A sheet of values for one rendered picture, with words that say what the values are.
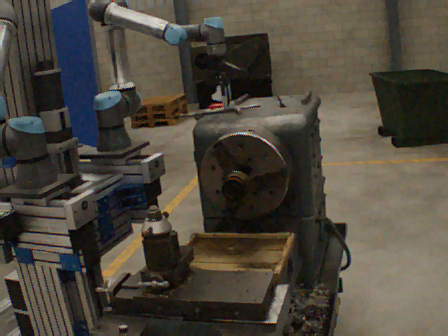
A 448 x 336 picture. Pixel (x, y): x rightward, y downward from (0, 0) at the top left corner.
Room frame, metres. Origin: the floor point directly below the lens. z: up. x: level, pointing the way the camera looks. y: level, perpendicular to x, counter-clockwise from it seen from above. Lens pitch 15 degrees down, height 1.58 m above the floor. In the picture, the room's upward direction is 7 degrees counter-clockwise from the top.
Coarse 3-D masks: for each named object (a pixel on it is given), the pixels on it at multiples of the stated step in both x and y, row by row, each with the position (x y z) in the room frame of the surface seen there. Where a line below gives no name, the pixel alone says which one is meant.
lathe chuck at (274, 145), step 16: (240, 128) 1.79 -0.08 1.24; (224, 144) 1.73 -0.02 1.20; (240, 144) 1.71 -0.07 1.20; (256, 144) 1.69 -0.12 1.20; (272, 144) 1.68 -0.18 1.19; (208, 160) 1.75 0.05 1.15; (240, 160) 1.71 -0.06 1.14; (256, 160) 1.69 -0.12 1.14; (272, 160) 1.68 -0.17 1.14; (288, 160) 1.72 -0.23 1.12; (208, 176) 1.75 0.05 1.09; (288, 176) 1.69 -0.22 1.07; (208, 192) 1.75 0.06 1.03; (256, 192) 1.70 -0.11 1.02; (272, 192) 1.68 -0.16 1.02; (240, 208) 1.72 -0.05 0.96; (256, 208) 1.70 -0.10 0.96; (272, 208) 1.68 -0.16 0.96
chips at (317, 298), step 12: (300, 300) 1.71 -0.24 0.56; (312, 300) 1.64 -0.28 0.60; (324, 300) 1.65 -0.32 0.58; (300, 312) 1.59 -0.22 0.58; (312, 312) 1.55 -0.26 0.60; (324, 312) 1.58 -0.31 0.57; (288, 324) 1.53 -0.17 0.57; (300, 324) 1.54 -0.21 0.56; (312, 324) 1.48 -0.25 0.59; (324, 324) 1.51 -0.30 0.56
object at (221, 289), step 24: (120, 288) 1.22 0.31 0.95; (144, 288) 1.17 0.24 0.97; (168, 288) 1.16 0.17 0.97; (192, 288) 1.14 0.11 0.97; (216, 288) 1.13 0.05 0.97; (240, 288) 1.12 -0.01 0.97; (264, 288) 1.10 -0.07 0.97; (168, 312) 1.11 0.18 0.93; (192, 312) 1.09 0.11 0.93; (216, 312) 1.07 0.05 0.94; (240, 312) 1.05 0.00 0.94; (264, 312) 1.04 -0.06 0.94
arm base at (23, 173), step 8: (16, 160) 1.60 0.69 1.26; (24, 160) 1.58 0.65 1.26; (32, 160) 1.59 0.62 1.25; (40, 160) 1.60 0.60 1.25; (48, 160) 1.64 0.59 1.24; (16, 168) 1.61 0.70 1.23; (24, 168) 1.58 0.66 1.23; (32, 168) 1.58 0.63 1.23; (40, 168) 1.59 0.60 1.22; (48, 168) 1.62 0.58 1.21; (16, 176) 1.60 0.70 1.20; (24, 176) 1.57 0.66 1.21; (32, 176) 1.58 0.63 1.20; (40, 176) 1.58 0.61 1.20; (48, 176) 1.60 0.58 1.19; (56, 176) 1.64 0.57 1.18; (16, 184) 1.60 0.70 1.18; (24, 184) 1.57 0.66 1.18; (32, 184) 1.57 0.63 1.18; (40, 184) 1.57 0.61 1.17; (48, 184) 1.59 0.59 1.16
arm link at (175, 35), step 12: (96, 0) 2.08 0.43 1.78; (108, 0) 2.08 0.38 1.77; (96, 12) 2.05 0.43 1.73; (108, 12) 2.03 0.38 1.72; (120, 12) 2.02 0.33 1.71; (132, 12) 2.02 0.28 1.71; (108, 24) 2.07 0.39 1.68; (120, 24) 2.03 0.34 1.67; (132, 24) 2.00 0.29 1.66; (144, 24) 1.98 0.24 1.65; (156, 24) 1.97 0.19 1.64; (168, 24) 1.97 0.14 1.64; (156, 36) 1.98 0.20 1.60; (168, 36) 1.93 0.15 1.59; (180, 36) 1.91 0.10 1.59; (192, 36) 2.00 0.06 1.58
